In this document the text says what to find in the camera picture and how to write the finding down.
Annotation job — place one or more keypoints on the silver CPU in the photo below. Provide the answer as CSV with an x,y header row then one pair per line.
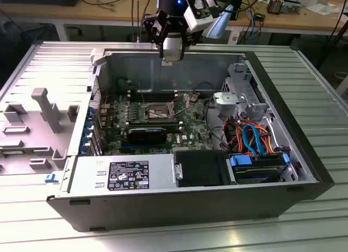
x,y
172,54

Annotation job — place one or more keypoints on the wooden workbench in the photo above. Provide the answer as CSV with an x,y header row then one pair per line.
x,y
95,13

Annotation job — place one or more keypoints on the small brown transformer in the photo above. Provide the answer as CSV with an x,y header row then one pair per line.
x,y
274,5

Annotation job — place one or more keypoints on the silver metal drive cage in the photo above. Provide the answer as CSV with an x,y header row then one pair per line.
x,y
242,80

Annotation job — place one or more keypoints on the green RAM stick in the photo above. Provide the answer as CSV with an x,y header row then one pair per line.
x,y
13,153

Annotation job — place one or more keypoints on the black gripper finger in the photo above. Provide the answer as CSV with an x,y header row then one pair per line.
x,y
194,38
153,29

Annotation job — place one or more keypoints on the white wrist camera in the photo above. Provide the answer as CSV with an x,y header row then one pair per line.
x,y
197,20

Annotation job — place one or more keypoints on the RAM slot with black clips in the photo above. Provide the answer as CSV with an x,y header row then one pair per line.
x,y
155,99
152,92

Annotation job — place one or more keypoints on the green motherboard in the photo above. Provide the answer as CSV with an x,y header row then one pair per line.
x,y
195,126

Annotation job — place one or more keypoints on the silver power supply unit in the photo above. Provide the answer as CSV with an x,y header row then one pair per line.
x,y
87,170

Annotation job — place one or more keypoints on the hard disk in blue carrier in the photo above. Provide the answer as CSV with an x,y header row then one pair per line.
x,y
240,162

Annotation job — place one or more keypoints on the CPU socket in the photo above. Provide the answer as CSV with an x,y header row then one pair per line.
x,y
157,111

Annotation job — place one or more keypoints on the RAM slot with white clips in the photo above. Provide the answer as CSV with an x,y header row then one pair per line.
x,y
152,89
155,96

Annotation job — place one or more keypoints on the black graphics card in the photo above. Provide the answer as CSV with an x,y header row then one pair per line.
x,y
146,136

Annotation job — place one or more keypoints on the silver metal latch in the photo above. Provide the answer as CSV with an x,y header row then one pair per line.
x,y
179,171

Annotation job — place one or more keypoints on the grey parts rack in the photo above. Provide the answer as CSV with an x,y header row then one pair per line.
x,y
49,113

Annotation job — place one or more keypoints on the black office chair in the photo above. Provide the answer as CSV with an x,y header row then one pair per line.
x,y
16,45

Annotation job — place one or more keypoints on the black and silver PC case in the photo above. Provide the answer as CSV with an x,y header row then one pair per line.
x,y
163,208

